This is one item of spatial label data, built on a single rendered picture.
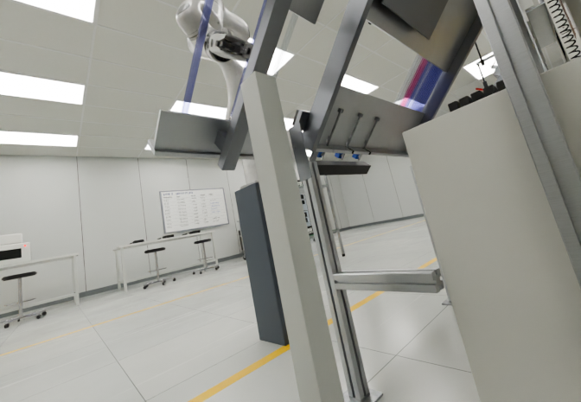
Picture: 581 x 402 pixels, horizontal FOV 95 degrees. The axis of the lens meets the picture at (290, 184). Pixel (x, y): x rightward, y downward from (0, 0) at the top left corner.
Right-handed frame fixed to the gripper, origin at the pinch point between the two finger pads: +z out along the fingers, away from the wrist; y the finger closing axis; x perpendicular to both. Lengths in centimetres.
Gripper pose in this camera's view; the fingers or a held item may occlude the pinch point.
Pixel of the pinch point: (252, 52)
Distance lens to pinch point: 75.4
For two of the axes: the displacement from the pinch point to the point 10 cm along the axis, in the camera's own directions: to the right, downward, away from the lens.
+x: -2.6, 9.1, 3.2
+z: 6.4, 4.2, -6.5
